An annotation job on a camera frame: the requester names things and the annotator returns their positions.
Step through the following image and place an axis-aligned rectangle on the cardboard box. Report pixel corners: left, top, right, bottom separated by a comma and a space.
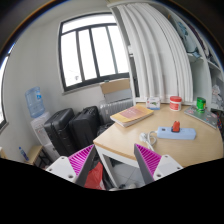
100, 78, 132, 103

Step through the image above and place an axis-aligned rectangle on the white water dispenser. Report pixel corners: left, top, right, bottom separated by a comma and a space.
30, 112, 60, 161

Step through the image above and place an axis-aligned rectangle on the small white tissue box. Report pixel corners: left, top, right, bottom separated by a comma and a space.
146, 97, 160, 110

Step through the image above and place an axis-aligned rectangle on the blue water bottle jug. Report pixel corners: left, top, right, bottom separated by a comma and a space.
25, 87, 45, 118

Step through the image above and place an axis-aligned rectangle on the black suitcase right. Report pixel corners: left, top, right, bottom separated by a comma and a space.
69, 106, 100, 149

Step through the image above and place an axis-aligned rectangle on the white power strip cable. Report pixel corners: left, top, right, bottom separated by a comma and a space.
138, 130, 159, 152

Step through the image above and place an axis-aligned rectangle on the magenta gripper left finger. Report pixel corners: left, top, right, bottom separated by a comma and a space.
46, 145, 96, 187

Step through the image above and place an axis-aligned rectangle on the orange red charger plug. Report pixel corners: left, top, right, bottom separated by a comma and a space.
171, 121, 180, 133

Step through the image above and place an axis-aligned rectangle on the red plastic bag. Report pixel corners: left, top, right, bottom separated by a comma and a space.
84, 162, 105, 190

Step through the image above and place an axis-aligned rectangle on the black suitcase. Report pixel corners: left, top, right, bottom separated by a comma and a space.
69, 106, 100, 149
44, 108, 76, 156

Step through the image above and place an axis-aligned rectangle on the small wooden side table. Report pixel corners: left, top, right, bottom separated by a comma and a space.
26, 145, 51, 168

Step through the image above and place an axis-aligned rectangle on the black framed window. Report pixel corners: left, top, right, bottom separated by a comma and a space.
58, 13, 129, 92

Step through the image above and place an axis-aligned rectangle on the small blue bottle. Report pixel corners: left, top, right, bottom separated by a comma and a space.
19, 147, 29, 161

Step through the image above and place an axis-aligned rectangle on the green can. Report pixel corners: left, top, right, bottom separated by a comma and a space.
196, 97, 206, 113

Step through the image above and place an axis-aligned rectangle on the white jar red lid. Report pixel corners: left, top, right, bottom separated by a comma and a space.
170, 96, 182, 112

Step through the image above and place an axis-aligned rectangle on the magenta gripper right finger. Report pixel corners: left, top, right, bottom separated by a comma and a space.
134, 144, 182, 184

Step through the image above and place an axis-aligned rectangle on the white wardrobe shelf unit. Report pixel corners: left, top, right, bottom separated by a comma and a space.
106, 0, 224, 111

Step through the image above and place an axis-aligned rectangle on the light blue power strip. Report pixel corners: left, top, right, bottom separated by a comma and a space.
157, 127, 196, 140

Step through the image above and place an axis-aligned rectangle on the black suitcase left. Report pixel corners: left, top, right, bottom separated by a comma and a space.
44, 108, 76, 156

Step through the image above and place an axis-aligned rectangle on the grey patterned laptop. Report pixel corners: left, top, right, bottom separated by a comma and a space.
184, 105, 217, 129

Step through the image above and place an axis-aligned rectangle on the silver grey suitcase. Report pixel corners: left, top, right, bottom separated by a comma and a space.
98, 99, 133, 124

